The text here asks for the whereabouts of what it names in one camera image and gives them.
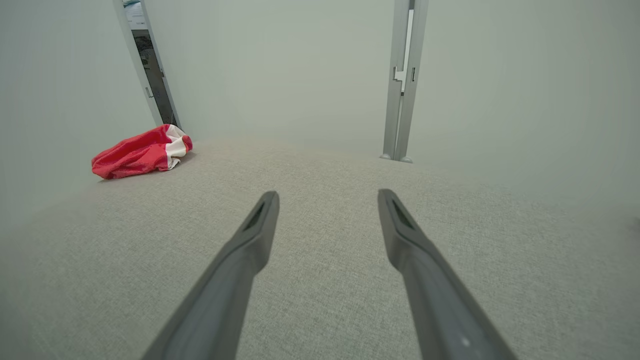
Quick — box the red garment with white trim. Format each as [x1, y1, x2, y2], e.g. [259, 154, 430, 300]
[91, 124, 194, 180]

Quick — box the grey partition post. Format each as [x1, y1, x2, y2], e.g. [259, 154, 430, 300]
[380, 0, 430, 164]
[112, 0, 182, 128]

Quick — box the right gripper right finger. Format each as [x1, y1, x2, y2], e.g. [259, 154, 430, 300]
[378, 189, 518, 360]

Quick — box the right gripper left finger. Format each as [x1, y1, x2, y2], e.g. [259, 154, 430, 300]
[141, 191, 280, 360]

